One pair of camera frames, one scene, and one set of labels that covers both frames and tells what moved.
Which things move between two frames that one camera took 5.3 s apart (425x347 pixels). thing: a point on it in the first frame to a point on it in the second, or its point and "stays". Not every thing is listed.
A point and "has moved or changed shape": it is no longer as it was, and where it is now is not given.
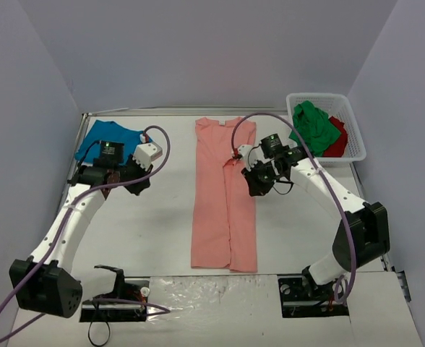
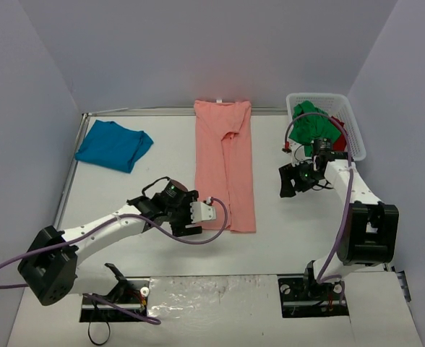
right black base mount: (301, 296) stays
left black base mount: (135, 289) stays
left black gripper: (137, 177) to (183, 215)
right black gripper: (257, 177) to (290, 178)
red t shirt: (335, 150) stays
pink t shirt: (224, 231) has moved or changed shape
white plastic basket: (337, 105) stays
